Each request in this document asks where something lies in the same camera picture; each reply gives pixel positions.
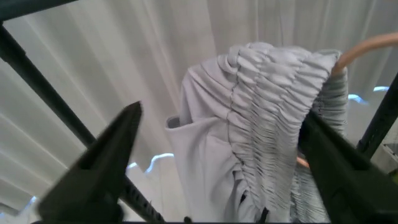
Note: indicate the pink clothes hanger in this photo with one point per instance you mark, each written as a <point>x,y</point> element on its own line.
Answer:
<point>357,49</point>

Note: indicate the pale grey shorts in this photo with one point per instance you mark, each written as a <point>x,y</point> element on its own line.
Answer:
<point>248,124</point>

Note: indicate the black clothes rack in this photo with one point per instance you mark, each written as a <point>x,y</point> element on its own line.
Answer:
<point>37,81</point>

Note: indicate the white curtain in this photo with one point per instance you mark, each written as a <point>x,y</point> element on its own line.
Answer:
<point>140,46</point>

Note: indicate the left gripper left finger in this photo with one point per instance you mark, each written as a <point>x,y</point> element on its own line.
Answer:
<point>93,186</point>

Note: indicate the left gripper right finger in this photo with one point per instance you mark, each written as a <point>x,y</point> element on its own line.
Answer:
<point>357,186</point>

